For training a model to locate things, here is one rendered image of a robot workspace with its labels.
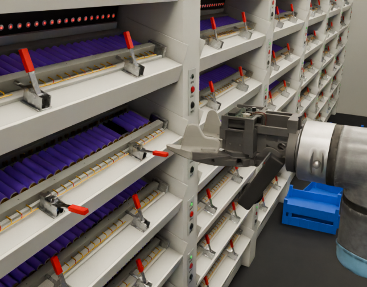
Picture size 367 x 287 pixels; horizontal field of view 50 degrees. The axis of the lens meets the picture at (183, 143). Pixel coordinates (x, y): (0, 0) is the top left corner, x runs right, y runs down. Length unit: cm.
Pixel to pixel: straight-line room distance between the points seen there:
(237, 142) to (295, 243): 172
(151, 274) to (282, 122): 68
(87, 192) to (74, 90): 20
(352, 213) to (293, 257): 160
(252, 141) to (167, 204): 54
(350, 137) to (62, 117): 44
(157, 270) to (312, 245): 129
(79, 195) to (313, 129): 44
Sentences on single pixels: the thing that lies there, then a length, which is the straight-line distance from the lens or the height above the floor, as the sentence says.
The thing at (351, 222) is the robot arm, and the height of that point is 99.
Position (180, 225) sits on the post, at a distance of 119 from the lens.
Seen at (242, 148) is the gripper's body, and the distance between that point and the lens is 62.
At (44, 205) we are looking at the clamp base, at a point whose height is 95.
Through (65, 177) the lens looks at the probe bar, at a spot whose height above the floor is 97.
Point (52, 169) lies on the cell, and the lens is 80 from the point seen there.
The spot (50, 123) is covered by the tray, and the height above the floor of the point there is 110.
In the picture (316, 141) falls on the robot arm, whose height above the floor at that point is 110.
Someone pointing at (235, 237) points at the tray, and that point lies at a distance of 196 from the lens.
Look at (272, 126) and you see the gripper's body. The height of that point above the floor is 111.
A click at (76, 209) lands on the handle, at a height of 96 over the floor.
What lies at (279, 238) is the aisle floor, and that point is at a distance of 232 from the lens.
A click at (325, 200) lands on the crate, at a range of 256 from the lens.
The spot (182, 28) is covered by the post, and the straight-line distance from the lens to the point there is 99.
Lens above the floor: 131
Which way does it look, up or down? 22 degrees down
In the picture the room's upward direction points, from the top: straight up
